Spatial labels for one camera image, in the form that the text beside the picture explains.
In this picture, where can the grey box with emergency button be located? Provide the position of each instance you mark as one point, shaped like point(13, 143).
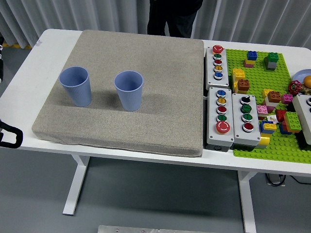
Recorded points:
point(212, 131)

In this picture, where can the brown lumpy object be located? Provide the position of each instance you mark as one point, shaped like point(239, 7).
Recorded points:
point(307, 91)

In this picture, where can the grey five-button control box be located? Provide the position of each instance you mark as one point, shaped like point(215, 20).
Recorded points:
point(211, 72)

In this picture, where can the white pleated curtain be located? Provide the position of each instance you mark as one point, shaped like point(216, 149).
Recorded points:
point(243, 19)

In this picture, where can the orange toy brick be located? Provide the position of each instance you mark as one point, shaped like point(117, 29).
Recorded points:
point(286, 125)

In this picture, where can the grey box with selector switch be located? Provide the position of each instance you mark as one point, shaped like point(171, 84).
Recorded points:
point(239, 131)

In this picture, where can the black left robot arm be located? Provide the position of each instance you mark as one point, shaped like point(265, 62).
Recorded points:
point(17, 136)

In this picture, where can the pink toy brick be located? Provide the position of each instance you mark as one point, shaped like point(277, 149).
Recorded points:
point(262, 110)
point(248, 64)

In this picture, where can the white toy brick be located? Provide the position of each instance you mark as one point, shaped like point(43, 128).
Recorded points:
point(270, 103)

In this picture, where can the green studded baseplate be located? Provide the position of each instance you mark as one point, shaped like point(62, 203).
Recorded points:
point(257, 80)

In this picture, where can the red toy brick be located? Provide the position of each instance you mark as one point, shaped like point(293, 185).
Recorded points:
point(281, 115)

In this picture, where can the blue toy brick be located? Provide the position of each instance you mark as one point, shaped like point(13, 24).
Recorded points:
point(252, 55)
point(263, 126)
point(283, 131)

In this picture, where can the magenta toy brick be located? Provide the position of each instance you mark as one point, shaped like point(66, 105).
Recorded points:
point(287, 98)

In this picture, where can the red valve handwheel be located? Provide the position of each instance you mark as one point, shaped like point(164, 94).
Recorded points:
point(294, 87)

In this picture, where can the person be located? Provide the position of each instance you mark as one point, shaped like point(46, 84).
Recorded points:
point(175, 14)

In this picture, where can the blue ribbed plastic cup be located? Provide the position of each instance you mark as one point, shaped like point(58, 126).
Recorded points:
point(77, 94)
point(131, 99)

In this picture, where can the grey power strip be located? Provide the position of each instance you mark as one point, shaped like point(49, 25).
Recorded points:
point(275, 179)

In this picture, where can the large green toy brick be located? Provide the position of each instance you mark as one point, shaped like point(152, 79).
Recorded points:
point(292, 119)

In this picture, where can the grey-brown fabric mat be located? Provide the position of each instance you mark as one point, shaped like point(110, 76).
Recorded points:
point(145, 97)

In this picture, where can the grey toy brick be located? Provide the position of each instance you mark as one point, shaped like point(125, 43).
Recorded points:
point(271, 65)

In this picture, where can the yellow toy brick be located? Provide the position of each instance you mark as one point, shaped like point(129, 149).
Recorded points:
point(266, 93)
point(269, 126)
point(238, 73)
point(235, 87)

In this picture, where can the white table leg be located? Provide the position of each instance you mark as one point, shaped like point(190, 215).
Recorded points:
point(74, 184)
point(246, 201)

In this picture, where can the orange fruit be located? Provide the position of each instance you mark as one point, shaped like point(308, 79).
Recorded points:
point(308, 81)

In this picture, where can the white control box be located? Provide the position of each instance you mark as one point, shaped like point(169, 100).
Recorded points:
point(301, 106)

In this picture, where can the yellow cylinder toy piece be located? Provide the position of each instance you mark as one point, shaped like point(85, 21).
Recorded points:
point(265, 140)

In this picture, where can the brown toy brick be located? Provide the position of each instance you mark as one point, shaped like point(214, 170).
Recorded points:
point(243, 85)
point(274, 95)

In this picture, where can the light blue plate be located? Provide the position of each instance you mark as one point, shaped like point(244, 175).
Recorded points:
point(301, 74)

